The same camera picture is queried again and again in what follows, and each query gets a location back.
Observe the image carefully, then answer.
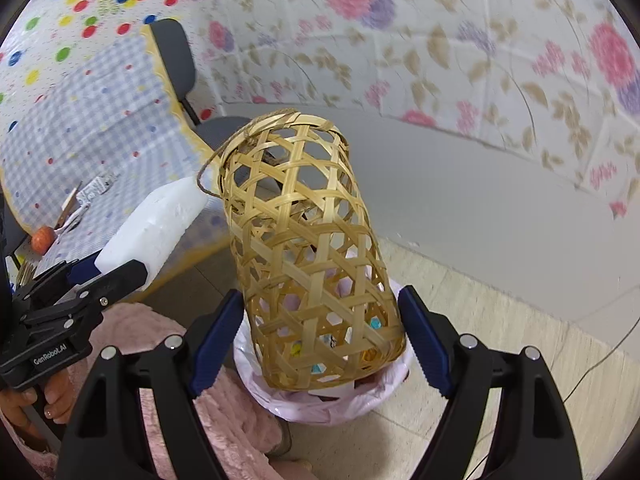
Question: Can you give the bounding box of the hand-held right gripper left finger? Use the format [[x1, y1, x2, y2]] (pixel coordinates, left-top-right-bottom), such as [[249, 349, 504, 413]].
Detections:
[[60, 289, 246, 480]]

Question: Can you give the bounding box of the bin with pink bag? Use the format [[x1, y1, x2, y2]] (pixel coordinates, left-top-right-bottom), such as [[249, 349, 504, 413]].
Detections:
[[232, 260, 414, 426]]

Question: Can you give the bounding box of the red apple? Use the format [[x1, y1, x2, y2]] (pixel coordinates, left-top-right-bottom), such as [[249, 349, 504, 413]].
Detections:
[[31, 226, 55, 252]]

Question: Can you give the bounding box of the grey office chair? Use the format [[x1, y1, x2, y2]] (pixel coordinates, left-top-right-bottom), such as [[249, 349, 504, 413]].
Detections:
[[147, 19, 257, 171]]

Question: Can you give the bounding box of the floral wall sheet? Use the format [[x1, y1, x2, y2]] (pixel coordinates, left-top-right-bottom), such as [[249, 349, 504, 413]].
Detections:
[[170, 0, 640, 221]]

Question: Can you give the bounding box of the woven bamboo basket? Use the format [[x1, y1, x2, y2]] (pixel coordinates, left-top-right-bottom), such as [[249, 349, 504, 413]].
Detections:
[[197, 110, 407, 392]]

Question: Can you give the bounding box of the white foam block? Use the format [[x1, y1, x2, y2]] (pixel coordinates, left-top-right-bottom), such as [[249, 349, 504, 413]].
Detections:
[[94, 177, 211, 291]]

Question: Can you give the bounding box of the person's left hand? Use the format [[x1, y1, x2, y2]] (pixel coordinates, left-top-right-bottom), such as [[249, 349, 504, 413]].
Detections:
[[0, 374, 77, 442]]

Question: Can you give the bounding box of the black cable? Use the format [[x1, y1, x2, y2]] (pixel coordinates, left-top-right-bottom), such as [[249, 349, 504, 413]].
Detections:
[[562, 320, 640, 406]]

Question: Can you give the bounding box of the blue checked chair cloth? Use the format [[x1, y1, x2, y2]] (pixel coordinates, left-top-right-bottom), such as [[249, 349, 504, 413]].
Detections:
[[0, 25, 233, 281]]

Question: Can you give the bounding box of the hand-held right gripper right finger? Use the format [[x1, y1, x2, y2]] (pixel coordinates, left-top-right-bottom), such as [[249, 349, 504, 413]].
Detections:
[[397, 285, 583, 480]]

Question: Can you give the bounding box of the pink fluffy cloth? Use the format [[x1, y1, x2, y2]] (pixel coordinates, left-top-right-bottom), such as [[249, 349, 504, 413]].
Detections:
[[0, 302, 296, 480]]

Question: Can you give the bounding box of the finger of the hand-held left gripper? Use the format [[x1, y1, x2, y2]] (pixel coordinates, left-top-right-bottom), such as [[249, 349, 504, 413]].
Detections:
[[22, 260, 149, 333], [12, 252, 103, 302]]

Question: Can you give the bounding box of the small white packet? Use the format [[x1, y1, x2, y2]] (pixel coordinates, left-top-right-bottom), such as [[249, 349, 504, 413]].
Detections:
[[75, 172, 121, 206]]

